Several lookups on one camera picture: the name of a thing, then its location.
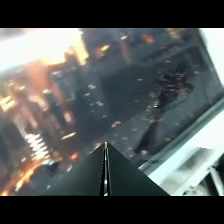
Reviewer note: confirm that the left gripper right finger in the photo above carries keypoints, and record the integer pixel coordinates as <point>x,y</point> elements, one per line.
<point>130,176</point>

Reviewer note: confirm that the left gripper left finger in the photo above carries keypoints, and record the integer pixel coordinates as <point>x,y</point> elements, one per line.
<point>85,176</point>

